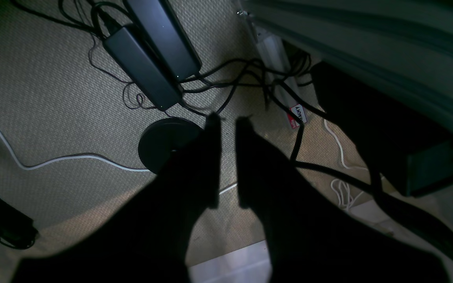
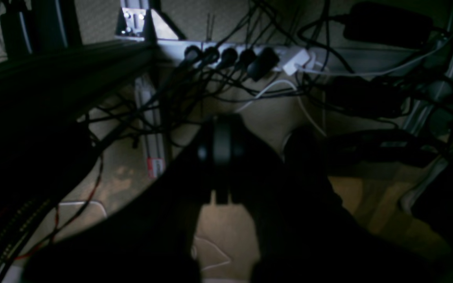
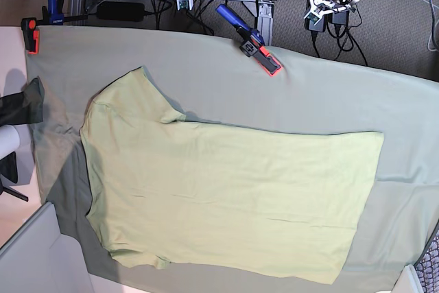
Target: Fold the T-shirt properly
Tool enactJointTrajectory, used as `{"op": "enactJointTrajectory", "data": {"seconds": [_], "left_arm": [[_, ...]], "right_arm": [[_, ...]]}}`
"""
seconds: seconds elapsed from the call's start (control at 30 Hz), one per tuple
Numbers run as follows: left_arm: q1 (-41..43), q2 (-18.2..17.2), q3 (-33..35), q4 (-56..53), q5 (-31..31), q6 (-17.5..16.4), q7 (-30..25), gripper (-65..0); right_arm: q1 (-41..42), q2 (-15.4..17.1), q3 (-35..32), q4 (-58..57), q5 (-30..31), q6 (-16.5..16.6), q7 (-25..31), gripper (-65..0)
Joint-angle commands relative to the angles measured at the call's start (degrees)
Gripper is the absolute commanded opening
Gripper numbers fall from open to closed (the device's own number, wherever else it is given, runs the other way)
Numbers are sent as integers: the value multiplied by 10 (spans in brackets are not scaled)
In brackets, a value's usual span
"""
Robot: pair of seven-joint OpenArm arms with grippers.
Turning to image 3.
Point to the light green T-shirt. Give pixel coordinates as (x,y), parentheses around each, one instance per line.
(167,190)

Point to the grey-green table cloth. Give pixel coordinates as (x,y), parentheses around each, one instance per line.
(209,79)

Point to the blue orange bar clamp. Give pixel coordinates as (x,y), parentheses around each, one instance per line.
(253,44)

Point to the black power brick pair left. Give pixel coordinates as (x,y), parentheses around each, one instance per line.
(317,23)

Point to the black power brick pair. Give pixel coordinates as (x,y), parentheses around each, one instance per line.
(341,18)
(317,23)

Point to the black power brick pair right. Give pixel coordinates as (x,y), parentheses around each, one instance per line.
(341,18)

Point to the dark cloth hanging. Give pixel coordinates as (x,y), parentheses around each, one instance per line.
(25,107)

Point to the white cylinder roll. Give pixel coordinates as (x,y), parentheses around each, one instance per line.
(9,140)

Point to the grey white bin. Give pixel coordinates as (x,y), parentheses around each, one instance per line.
(39,258)

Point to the patterned chair corner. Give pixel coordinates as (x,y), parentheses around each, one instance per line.
(427,265)

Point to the aluminium frame post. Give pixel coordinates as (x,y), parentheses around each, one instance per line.
(265,14)

